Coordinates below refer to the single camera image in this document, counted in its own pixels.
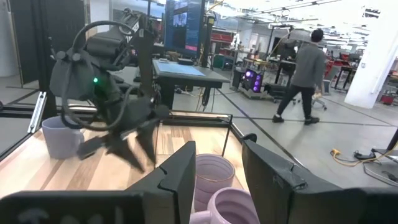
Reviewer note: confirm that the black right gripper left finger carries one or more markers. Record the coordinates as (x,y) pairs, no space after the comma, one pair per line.
(174,193)

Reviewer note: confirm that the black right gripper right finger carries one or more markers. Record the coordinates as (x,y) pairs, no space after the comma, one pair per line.
(270,193)

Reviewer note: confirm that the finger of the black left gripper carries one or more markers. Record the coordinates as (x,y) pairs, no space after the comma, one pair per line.
(150,140)
(127,149)

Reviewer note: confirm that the pale purple ribbed mug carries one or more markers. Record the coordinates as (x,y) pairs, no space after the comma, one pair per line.
(230,208)

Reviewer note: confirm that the purple and white mug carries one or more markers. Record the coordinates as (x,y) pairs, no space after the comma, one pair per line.
(214,174)

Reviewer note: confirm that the blue-grey mug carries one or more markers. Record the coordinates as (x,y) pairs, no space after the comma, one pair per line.
(60,140)

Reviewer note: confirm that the grey desk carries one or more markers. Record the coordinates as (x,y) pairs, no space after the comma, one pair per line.
(186,81)

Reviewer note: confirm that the blue desk pad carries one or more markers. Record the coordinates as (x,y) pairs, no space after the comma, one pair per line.
(180,69)

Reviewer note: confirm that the silver aluminium bar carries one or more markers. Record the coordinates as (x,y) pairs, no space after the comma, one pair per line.
(37,112)

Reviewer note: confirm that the large computer monitor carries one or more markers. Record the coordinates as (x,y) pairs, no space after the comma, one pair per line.
(185,28)

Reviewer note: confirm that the computer tower purple lights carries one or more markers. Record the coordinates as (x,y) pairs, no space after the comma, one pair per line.
(252,81)

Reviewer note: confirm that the red tool cart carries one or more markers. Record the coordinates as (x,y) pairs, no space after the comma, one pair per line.
(222,37)

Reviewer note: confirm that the office chair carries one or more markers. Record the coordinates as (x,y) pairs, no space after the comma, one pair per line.
(325,87)

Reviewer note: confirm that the black partition panel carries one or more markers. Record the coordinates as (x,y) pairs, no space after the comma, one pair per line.
(46,31)

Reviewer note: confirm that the person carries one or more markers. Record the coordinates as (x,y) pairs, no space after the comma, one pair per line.
(308,68)

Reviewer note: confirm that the white building column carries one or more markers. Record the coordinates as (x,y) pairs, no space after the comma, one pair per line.
(373,62)

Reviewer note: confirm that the black aluminium table frame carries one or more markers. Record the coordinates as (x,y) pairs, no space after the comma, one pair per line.
(202,120)

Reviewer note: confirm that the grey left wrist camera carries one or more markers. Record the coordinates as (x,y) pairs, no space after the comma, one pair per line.
(73,74)

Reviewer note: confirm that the dark side desk frame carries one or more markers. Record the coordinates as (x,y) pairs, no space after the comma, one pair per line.
(393,144)

